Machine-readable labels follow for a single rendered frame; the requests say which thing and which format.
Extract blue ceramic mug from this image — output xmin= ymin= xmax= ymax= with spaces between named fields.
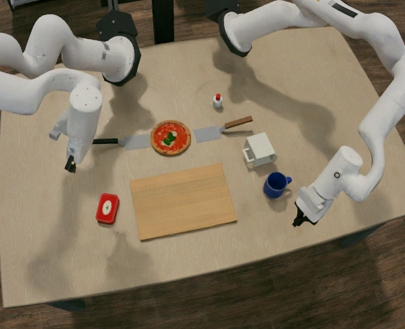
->
xmin=262 ymin=171 xmax=292 ymax=199

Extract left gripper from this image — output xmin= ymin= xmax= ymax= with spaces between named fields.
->
xmin=292 ymin=197 xmax=334 ymax=228

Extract light wooden cutting board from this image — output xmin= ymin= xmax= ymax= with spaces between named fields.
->
xmin=130 ymin=163 xmax=237 ymax=241

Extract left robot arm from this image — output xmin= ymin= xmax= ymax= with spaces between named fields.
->
xmin=224 ymin=0 xmax=405 ymax=215

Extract margherita pizza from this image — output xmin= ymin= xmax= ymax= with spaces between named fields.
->
xmin=150 ymin=120 xmax=191 ymax=156

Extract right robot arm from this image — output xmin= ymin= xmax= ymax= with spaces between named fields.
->
xmin=0 ymin=14 xmax=134 ymax=144

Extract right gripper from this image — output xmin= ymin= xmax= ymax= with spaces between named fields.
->
xmin=64 ymin=138 xmax=93 ymax=173

